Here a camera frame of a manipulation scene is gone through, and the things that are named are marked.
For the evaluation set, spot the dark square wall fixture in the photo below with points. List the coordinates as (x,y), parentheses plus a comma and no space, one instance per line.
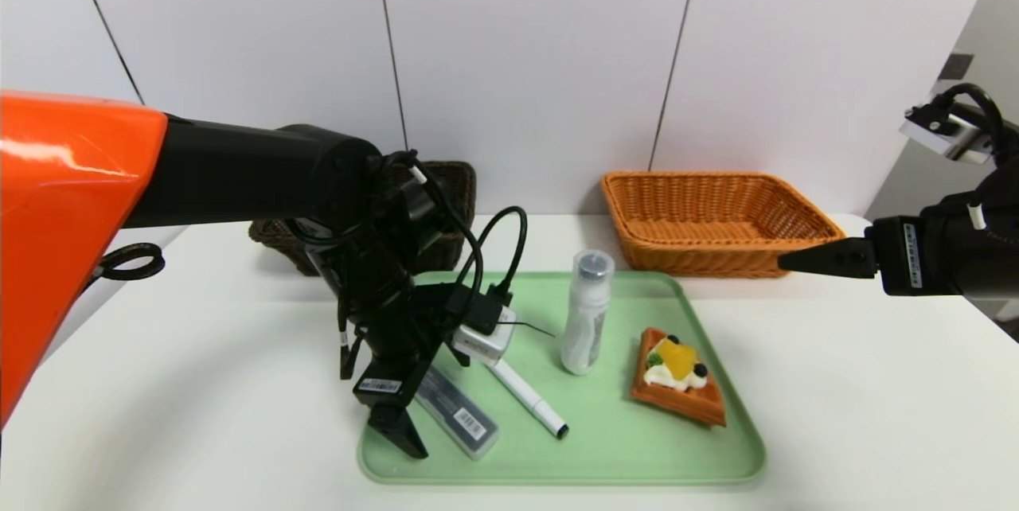
(954,67)

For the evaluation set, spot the grey clear pencil lead case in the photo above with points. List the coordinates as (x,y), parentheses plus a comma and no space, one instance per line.
(466,419)

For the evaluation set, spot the toy waffle with fruit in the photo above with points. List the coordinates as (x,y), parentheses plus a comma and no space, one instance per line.
(685,401)

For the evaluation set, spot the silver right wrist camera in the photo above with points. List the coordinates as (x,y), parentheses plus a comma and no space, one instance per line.
(943,133)

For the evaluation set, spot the orange wicker basket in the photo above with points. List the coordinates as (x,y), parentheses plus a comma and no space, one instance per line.
(716,260)

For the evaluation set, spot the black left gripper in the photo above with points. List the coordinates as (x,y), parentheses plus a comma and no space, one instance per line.
(382,389)

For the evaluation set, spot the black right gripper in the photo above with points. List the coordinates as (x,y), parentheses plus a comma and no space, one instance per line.
(905,256)

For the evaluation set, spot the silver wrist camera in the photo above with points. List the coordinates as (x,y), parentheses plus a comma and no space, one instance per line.
(943,133)
(486,344)

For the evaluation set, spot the green plastic tray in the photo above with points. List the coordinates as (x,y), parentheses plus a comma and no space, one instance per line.
(605,447)

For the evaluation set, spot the dark brown wicker basket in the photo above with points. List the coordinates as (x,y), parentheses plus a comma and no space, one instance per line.
(458,185)

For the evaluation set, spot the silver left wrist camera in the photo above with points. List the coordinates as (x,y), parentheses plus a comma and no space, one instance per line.
(486,344)

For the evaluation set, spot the white marker pen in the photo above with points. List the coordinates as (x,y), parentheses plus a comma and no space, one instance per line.
(533,403)

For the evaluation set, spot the orange and black left arm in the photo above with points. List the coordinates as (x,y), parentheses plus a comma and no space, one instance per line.
(239,177)

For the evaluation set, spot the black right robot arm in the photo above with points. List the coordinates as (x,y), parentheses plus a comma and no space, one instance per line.
(995,256)

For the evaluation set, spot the white translucent plastic bottle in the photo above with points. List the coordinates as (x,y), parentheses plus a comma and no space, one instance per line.
(583,320)

